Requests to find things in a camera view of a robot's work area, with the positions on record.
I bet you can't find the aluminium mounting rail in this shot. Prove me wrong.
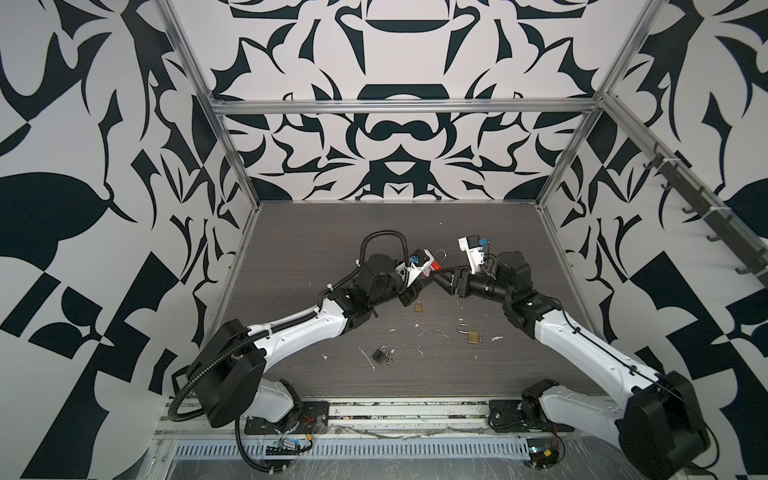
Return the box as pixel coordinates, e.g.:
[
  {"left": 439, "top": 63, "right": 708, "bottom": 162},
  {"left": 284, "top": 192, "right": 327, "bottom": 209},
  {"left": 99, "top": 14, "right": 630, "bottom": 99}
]
[{"left": 152, "top": 394, "right": 661, "bottom": 439}]

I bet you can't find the large brass padlock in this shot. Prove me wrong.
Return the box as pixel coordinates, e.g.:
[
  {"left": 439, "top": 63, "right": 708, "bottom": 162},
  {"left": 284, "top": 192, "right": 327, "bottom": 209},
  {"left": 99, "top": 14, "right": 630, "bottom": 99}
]
[{"left": 456, "top": 323, "right": 482, "bottom": 345}]

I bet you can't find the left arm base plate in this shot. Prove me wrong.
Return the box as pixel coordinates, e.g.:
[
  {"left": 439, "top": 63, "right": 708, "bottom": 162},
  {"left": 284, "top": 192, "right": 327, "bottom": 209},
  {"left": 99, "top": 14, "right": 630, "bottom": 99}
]
[{"left": 244, "top": 401, "right": 330, "bottom": 435}]

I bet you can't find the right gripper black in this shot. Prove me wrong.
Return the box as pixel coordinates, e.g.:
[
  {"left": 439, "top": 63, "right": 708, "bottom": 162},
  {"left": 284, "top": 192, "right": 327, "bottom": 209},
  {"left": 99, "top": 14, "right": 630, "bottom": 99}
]
[{"left": 432, "top": 264, "right": 515, "bottom": 307}]

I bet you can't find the left green circuit board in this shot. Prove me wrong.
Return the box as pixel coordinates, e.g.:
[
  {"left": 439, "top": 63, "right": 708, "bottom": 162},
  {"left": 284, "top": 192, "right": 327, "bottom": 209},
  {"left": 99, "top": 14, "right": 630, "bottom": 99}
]
[{"left": 264, "top": 436, "right": 314, "bottom": 456}]

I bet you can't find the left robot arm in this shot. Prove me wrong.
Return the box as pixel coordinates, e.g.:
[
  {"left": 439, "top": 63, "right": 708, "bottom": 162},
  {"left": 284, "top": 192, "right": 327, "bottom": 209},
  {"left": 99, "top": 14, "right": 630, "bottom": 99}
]
[{"left": 167, "top": 230, "right": 435, "bottom": 432}]

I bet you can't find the green circuit board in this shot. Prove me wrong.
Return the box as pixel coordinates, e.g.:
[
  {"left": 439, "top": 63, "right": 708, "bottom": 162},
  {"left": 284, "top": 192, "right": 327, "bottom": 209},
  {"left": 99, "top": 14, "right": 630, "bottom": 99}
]
[
  {"left": 524, "top": 438, "right": 562, "bottom": 470},
  {"left": 264, "top": 436, "right": 314, "bottom": 456}
]

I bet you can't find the white slotted cable duct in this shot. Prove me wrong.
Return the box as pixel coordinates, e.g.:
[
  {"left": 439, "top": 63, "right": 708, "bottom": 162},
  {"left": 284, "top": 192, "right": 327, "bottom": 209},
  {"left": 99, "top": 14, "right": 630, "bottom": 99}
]
[{"left": 173, "top": 437, "right": 530, "bottom": 460}]

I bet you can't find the right green circuit board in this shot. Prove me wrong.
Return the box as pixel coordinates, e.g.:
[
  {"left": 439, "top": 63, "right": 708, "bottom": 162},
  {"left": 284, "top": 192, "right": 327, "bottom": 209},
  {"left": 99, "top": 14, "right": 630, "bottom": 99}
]
[{"left": 524, "top": 438, "right": 562, "bottom": 470}]

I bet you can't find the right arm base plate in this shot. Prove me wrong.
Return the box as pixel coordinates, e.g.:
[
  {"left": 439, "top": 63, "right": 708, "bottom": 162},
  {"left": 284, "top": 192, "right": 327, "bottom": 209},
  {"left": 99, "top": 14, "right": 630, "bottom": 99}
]
[{"left": 487, "top": 399, "right": 575, "bottom": 433}]

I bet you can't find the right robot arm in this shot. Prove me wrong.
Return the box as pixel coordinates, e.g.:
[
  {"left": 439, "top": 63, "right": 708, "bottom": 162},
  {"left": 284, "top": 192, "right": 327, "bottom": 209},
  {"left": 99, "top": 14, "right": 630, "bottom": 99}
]
[{"left": 432, "top": 252, "right": 719, "bottom": 479}]

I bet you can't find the black padlock with keys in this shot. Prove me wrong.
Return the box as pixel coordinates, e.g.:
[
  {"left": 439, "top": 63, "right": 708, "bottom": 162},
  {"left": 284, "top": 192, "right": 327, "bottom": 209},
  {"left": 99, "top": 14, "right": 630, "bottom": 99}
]
[{"left": 359, "top": 345, "right": 394, "bottom": 371}]

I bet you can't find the red padlock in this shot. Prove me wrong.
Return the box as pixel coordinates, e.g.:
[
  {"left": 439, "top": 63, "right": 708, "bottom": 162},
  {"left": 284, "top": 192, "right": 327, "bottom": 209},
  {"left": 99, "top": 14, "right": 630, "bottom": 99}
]
[{"left": 425, "top": 248, "right": 447, "bottom": 277}]

